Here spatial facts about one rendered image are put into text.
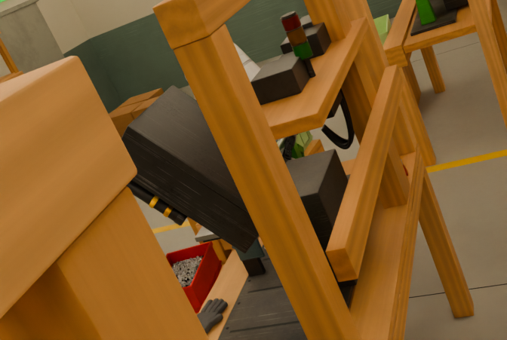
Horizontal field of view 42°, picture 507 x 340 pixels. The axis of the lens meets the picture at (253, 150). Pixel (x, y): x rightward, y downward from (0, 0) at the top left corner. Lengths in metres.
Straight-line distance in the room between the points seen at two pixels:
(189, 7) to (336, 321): 0.77
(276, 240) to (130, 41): 9.45
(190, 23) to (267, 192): 0.39
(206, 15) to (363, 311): 1.07
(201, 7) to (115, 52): 9.71
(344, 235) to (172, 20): 0.65
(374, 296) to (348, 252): 0.52
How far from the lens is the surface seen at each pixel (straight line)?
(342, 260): 1.55
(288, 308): 2.12
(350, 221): 1.63
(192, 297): 2.50
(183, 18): 1.29
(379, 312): 1.98
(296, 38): 1.88
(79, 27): 11.04
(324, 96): 1.71
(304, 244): 1.44
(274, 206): 1.40
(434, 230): 3.03
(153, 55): 10.67
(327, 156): 2.15
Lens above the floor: 2.03
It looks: 18 degrees down
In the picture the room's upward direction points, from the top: 24 degrees counter-clockwise
